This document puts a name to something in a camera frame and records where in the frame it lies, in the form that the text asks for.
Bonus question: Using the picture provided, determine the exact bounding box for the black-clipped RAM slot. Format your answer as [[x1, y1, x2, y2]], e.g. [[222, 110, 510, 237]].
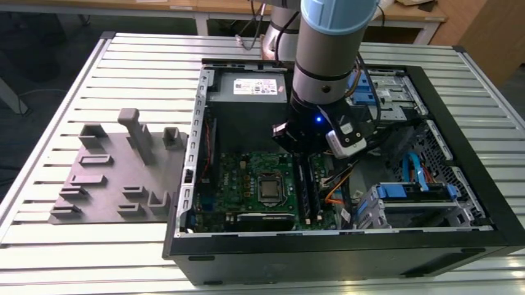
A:
[[295, 152, 309, 224], [307, 152, 319, 222]]

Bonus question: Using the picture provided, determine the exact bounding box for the grey power supply unit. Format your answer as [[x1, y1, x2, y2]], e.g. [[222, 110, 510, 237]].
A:
[[219, 72, 290, 105]]

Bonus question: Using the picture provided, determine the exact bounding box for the blue disk carrier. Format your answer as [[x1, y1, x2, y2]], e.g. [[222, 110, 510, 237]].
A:
[[346, 70, 388, 107], [380, 183, 458, 203]]

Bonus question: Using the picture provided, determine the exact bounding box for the white power supply label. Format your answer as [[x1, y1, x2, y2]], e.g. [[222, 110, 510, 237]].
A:
[[233, 79, 279, 95]]

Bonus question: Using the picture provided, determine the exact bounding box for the silver CPU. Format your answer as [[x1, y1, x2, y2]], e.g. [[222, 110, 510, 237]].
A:
[[261, 179, 282, 197]]

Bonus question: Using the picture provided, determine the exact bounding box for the green motherboard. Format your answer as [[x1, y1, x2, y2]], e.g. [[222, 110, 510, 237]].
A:
[[193, 152, 341, 232]]

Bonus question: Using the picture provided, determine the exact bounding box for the CPU socket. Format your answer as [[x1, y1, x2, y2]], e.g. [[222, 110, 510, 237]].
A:
[[254, 171, 289, 208]]

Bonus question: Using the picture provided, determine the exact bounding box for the metal drive cage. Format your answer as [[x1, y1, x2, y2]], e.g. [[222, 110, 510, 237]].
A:
[[369, 69, 422, 121]]

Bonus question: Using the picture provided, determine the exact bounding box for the black graphics card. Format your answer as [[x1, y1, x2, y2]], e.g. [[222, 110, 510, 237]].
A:
[[235, 211, 297, 232]]

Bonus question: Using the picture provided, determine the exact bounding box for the metal disk bay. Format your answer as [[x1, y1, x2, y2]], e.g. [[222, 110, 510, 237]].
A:
[[354, 183, 485, 230]]

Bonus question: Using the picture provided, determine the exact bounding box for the black open PC case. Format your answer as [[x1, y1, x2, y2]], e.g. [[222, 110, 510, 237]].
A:
[[162, 57, 513, 285]]

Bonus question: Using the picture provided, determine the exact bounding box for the grey parts rack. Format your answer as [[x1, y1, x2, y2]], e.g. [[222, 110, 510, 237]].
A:
[[48, 108, 190, 225]]

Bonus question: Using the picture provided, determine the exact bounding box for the wooden desk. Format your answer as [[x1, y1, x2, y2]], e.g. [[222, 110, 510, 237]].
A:
[[0, 0, 448, 45]]

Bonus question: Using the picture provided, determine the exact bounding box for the wooden cabinet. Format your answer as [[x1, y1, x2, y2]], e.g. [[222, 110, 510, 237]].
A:
[[430, 0, 525, 84]]

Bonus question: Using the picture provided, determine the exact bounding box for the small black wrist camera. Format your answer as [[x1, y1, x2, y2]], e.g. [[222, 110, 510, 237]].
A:
[[271, 122, 290, 143]]

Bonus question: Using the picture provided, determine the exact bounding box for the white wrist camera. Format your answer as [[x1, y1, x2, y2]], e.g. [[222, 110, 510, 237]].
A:
[[326, 122, 366, 160]]

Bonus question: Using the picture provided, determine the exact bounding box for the coloured wire bundle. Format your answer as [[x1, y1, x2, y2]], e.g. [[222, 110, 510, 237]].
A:
[[322, 159, 357, 188]]

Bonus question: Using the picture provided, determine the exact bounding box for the orange wire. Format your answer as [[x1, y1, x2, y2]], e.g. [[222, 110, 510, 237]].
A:
[[325, 180, 351, 205]]

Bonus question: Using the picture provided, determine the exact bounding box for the black cable bundle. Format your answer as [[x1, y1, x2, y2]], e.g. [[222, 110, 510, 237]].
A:
[[347, 118, 428, 160]]

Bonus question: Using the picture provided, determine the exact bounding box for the blue SATA cable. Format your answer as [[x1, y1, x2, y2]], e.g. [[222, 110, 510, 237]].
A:
[[404, 153, 430, 192]]

